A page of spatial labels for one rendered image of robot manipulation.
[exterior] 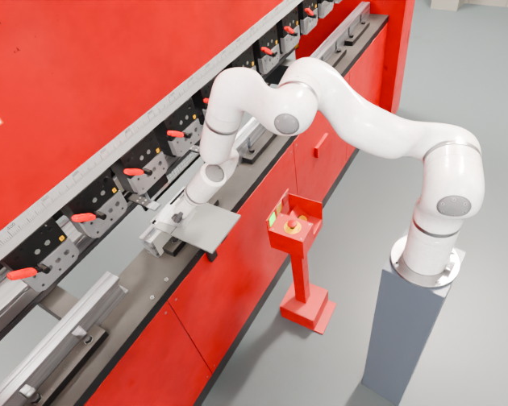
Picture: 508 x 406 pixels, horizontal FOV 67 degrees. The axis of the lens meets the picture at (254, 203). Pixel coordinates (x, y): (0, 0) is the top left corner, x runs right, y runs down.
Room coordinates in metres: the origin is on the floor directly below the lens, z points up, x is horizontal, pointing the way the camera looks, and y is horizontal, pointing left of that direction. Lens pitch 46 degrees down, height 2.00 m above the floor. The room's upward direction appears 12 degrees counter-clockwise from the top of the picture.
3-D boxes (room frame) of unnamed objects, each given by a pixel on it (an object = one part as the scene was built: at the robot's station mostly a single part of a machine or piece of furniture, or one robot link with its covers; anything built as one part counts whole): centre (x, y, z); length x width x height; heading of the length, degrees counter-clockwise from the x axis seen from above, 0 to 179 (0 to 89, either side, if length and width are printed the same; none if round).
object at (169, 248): (1.03, 0.26, 0.89); 0.30 x 0.05 x 0.03; 140
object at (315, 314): (1.03, -0.18, 0.06); 0.25 x 0.20 x 0.12; 52
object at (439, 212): (0.57, -0.44, 1.30); 0.19 x 0.12 x 0.24; 154
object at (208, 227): (0.94, 0.21, 1.00); 0.26 x 0.18 x 0.01; 50
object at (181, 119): (1.17, 0.21, 1.26); 0.15 x 0.09 x 0.17; 140
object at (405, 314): (0.60, -0.46, 0.50); 0.18 x 0.18 x 1.00; 44
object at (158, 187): (1.04, 0.33, 1.13); 0.10 x 0.02 x 0.10; 140
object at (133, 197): (1.13, 0.46, 1.01); 0.26 x 0.12 x 0.05; 50
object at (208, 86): (1.32, 0.08, 1.26); 0.15 x 0.09 x 0.17; 140
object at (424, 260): (0.60, -0.46, 1.09); 0.19 x 0.19 x 0.18
